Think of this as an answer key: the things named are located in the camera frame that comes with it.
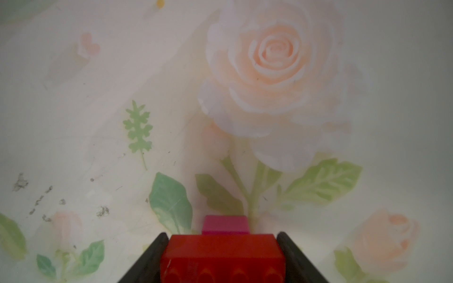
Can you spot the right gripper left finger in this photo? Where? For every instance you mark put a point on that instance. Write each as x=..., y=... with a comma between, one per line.
x=147, y=268

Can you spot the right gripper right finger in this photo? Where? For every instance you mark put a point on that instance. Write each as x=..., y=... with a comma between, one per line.
x=298, y=268

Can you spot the long red lego brick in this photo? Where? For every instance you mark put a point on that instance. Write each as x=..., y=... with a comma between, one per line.
x=254, y=258

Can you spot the magenta lego brick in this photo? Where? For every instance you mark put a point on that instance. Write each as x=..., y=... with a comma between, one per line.
x=225, y=225

